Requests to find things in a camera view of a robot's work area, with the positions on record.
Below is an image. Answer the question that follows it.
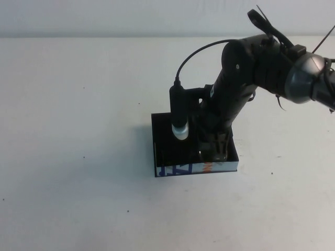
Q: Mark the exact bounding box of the black printed glasses case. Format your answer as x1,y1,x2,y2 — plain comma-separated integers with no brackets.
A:
151,112,240,178

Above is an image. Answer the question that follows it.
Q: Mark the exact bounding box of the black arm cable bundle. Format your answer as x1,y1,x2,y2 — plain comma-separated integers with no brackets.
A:
247,5,307,54

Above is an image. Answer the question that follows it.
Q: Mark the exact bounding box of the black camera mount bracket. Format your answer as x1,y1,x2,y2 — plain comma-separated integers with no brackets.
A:
183,84,216,106

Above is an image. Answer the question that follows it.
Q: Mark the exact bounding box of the black cylindrical wrist camera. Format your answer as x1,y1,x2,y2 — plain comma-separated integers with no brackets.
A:
169,84,190,141

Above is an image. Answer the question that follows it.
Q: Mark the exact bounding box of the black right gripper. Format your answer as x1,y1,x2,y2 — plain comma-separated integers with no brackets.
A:
196,100,236,162

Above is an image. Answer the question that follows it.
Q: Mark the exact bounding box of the black camera cable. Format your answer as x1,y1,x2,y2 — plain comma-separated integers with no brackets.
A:
174,39,238,87

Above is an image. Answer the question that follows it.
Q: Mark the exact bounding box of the black zip tie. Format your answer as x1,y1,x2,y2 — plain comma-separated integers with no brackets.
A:
312,24,335,53
274,93,288,112

